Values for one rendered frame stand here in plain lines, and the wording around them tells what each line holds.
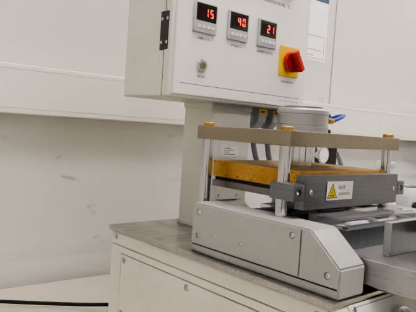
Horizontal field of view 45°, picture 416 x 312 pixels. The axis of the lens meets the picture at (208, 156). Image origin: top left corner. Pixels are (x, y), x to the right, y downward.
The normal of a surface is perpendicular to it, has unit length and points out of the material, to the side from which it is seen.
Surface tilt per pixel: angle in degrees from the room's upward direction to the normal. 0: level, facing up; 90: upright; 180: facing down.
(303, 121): 90
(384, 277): 90
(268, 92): 90
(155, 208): 90
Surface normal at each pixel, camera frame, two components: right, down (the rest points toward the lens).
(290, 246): -0.75, -0.01
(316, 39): 0.62, 0.08
